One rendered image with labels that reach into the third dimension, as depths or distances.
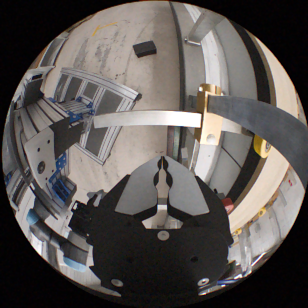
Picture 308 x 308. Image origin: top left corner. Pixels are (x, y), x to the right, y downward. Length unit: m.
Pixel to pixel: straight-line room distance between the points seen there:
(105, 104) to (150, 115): 0.76
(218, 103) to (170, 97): 0.88
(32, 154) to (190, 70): 0.46
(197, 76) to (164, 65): 0.77
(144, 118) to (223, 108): 0.15
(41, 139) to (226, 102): 0.33
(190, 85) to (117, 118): 0.24
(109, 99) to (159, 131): 0.60
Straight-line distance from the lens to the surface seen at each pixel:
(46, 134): 0.25
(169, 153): 0.37
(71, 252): 0.34
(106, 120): 0.24
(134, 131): 1.11
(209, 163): 0.56
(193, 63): 0.37
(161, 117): 0.21
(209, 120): 0.22
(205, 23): 0.31
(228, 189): 0.50
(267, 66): 0.39
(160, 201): 0.32
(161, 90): 1.03
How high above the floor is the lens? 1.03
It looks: 60 degrees down
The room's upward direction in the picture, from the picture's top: 175 degrees counter-clockwise
